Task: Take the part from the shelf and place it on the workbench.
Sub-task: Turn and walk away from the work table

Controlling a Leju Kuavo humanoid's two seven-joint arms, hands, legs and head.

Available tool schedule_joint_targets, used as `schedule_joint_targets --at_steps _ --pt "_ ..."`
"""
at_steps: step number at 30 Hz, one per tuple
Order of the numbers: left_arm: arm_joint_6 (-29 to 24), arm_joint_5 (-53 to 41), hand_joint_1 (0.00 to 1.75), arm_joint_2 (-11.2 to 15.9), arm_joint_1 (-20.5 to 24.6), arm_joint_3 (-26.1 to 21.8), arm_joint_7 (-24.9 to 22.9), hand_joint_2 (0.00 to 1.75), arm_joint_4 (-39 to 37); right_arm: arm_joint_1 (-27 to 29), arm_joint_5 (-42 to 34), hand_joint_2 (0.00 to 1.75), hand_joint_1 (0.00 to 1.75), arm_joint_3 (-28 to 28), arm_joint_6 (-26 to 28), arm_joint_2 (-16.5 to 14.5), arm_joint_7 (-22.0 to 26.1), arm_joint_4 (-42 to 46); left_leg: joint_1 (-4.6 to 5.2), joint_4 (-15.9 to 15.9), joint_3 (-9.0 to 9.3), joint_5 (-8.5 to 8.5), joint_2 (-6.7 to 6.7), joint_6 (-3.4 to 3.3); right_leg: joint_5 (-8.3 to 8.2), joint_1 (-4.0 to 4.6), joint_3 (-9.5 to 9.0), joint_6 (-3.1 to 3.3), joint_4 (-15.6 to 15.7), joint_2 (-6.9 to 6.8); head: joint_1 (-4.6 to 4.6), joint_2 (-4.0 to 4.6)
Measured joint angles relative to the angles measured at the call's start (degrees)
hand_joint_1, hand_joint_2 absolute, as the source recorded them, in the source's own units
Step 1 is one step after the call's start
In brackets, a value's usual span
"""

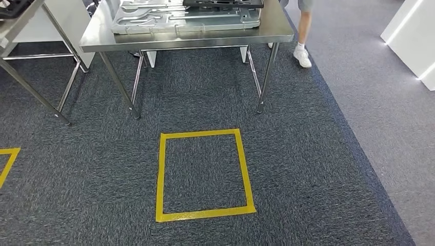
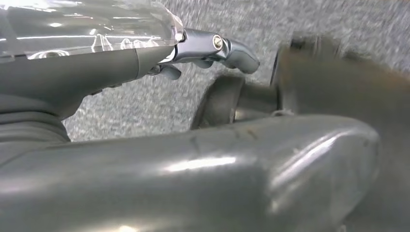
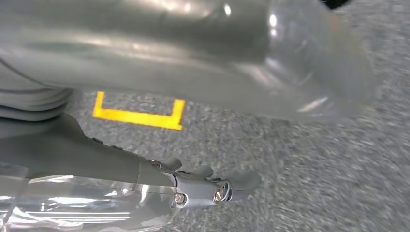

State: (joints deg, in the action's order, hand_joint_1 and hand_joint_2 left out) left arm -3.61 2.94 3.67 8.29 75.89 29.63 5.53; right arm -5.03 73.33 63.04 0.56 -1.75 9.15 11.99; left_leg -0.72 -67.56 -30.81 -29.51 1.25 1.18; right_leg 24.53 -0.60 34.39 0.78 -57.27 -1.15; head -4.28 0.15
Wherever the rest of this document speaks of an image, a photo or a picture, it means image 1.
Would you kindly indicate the person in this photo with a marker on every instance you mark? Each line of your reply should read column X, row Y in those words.
column 304, row 30

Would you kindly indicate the white cabinet block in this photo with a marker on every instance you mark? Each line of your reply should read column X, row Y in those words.
column 34, row 30

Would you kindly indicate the machined aluminium fixture plate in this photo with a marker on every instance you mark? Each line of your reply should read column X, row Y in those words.
column 204, row 20

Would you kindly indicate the black plastic panel part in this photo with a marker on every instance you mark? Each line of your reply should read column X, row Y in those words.
column 13, row 6
column 221, row 4

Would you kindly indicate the stainless steel workbench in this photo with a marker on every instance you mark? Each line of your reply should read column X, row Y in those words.
column 204, row 34

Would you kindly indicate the white plinth with lit edges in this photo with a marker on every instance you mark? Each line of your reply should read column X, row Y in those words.
column 414, row 40

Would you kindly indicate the stainless steel table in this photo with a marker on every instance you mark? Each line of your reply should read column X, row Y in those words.
column 13, row 30

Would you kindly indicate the yellow floor tape square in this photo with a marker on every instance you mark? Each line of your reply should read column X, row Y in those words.
column 8, row 151
column 204, row 214

